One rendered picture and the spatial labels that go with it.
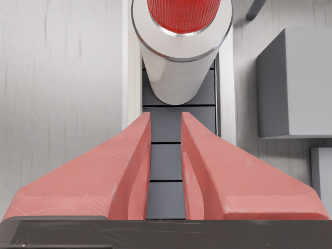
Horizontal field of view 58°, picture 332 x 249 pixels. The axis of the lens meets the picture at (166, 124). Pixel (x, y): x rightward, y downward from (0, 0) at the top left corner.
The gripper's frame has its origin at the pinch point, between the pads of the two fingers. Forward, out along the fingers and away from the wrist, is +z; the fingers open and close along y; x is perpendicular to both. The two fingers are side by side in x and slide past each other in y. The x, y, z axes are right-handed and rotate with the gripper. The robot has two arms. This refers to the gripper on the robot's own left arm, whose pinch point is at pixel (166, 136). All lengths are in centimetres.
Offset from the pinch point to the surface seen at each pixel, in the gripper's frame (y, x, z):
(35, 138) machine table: 15.5, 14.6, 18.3
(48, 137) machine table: 14.1, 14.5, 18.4
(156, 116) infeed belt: 1.0, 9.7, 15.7
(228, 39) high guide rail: -4.8, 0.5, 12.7
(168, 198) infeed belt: -0.3, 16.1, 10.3
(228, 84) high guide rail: -4.7, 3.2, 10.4
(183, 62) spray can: -0.9, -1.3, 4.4
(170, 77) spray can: -0.3, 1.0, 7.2
